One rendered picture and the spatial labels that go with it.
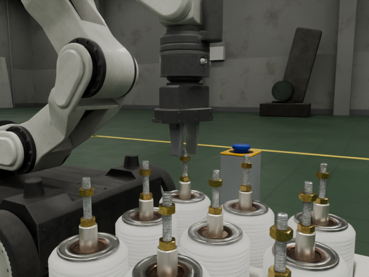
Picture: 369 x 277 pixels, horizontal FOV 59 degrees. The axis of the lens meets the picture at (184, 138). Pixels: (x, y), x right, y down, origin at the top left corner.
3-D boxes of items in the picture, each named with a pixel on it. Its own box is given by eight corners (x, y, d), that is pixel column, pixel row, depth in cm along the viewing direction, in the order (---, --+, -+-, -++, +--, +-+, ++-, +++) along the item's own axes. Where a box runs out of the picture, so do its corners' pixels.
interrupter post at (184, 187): (190, 196, 63) (190, 179, 62) (191, 200, 60) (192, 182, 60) (178, 197, 62) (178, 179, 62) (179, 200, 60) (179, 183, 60)
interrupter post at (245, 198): (253, 208, 56) (254, 189, 56) (251, 212, 54) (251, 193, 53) (239, 206, 57) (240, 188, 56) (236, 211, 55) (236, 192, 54)
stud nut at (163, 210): (154, 213, 34) (154, 205, 34) (162, 208, 35) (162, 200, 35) (171, 216, 33) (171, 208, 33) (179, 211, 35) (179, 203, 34)
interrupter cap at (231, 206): (270, 205, 57) (271, 201, 57) (264, 221, 50) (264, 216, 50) (228, 200, 60) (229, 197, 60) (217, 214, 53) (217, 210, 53)
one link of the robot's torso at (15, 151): (-23, 169, 100) (-27, 126, 98) (35, 158, 117) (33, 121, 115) (18, 177, 90) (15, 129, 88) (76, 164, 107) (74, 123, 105)
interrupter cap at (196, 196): (201, 192, 65) (201, 188, 65) (208, 204, 58) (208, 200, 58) (163, 193, 65) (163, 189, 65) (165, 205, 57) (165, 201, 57)
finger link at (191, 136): (196, 154, 60) (196, 121, 59) (184, 152, 62) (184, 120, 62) (202, 153, 61) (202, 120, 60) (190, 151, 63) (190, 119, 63)
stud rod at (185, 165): (186, 188, 62) (186, 148, 61) (188, 189, 61) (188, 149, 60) (181, 188, 61) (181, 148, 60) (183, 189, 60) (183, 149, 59)
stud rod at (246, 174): (246, 198, 56) (247, 154, 55) (249, 199, 55) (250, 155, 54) (241, 198, 55) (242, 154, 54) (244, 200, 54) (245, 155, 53)
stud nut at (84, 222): (84, 228, 39) (83, 221, 39) (77, 224, 41) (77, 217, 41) (98, 223, 41) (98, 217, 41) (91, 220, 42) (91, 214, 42)
